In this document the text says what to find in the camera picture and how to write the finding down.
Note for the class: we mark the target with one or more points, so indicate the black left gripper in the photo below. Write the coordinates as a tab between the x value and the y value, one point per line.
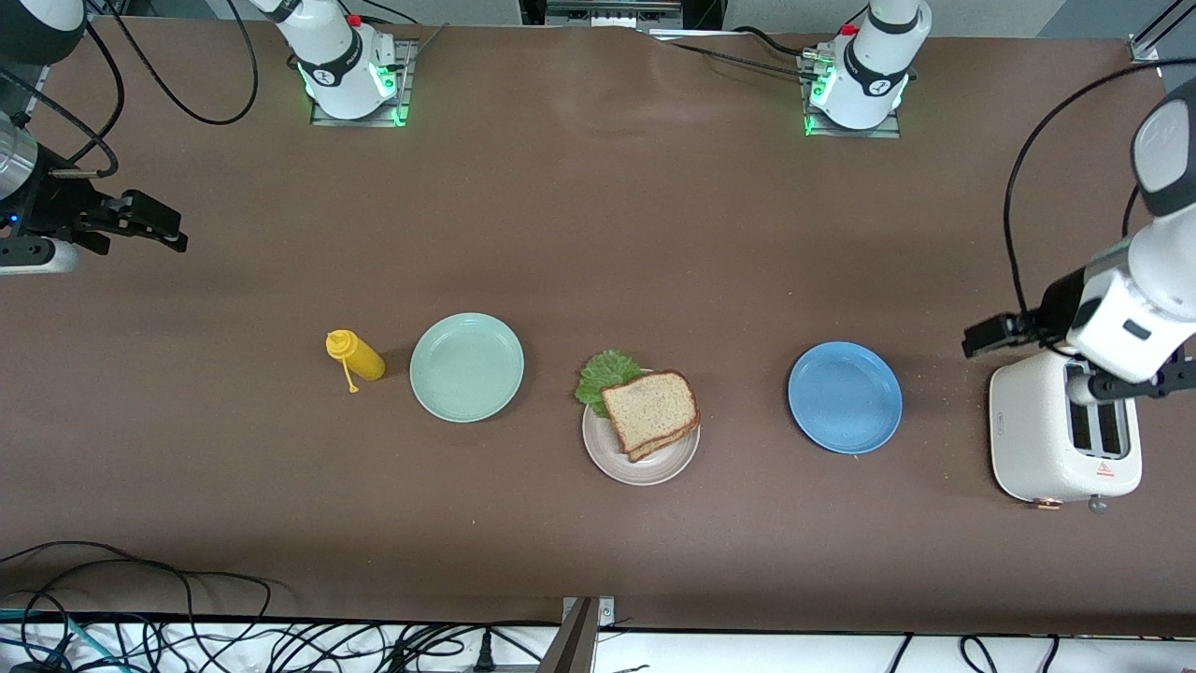
1054	305

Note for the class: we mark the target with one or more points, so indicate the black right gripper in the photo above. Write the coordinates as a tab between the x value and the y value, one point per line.
49	207

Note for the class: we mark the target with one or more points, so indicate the yellow squeeze bottle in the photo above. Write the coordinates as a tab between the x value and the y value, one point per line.
364	360

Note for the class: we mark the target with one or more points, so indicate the brown bread slice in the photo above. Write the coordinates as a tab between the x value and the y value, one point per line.
649	409
677	443

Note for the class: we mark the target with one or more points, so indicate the green lettuce leaf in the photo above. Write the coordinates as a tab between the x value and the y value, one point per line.
603	379

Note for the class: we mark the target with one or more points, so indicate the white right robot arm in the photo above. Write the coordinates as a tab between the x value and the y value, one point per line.
336	56

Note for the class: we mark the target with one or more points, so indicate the blue plate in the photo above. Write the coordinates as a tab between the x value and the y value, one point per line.
845	398

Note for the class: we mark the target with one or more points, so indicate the mint green plate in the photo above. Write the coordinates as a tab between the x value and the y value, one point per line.
467	367

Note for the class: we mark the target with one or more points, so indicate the beige plate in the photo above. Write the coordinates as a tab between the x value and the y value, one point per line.
645	470

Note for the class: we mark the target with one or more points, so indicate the white toaster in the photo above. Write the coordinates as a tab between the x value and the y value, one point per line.
1028	430

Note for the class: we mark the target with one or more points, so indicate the aluminium corner profile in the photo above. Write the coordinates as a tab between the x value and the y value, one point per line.
1145	51

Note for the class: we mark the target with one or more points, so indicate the brown table cover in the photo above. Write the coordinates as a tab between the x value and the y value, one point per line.
598	234

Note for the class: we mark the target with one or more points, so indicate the black and silver equipment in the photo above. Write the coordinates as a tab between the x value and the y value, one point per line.
607	14

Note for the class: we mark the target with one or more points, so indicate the black power plug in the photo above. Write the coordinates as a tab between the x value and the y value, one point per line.
484	654

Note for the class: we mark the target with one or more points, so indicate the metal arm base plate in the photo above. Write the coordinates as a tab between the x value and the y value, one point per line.
355	122
883	134

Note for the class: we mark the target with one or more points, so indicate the grey metal bracket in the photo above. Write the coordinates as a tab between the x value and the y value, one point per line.
575	645

